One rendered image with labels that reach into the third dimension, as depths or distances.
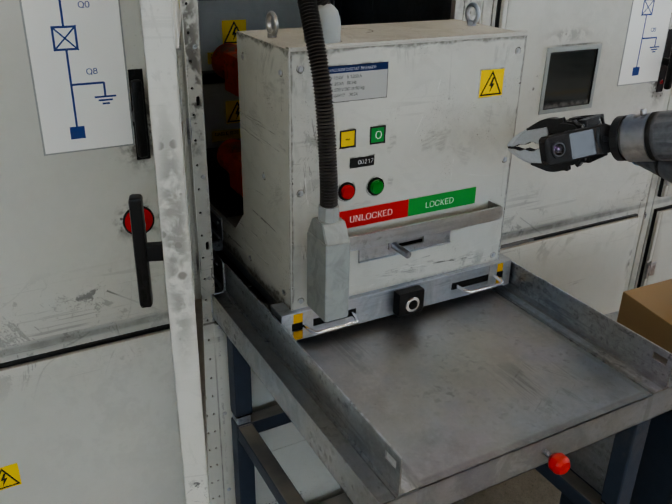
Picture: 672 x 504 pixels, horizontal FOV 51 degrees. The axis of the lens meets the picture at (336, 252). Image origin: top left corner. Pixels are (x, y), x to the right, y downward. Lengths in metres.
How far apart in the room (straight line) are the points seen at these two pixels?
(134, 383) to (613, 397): 0.94
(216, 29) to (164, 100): 1.30
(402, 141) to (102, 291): 0.64
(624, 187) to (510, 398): 1.05
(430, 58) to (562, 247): 0.94
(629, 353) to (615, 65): 0.86
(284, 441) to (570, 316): 0.78
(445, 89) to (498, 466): 0.65
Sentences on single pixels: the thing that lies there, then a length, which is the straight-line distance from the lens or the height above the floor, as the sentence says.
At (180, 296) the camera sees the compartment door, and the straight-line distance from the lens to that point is 0.83.
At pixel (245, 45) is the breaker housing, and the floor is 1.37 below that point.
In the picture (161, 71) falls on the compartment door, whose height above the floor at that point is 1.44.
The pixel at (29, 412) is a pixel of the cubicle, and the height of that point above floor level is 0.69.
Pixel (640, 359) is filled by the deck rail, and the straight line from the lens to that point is 1.40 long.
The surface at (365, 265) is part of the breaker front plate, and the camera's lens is 1.35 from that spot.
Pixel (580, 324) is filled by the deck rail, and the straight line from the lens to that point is 1.47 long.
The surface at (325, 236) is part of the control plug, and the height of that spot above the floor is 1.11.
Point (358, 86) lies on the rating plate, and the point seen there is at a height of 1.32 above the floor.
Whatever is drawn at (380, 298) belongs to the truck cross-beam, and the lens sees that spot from 1.39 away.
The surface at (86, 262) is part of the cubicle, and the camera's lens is 1.42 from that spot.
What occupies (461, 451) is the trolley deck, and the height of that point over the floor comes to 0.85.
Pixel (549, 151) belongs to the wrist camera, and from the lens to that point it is 1.16.
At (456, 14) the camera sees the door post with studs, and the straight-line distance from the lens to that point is 1.66.
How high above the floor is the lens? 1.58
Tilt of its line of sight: 25 degrees down
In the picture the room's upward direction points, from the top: 1 degrees clockwise
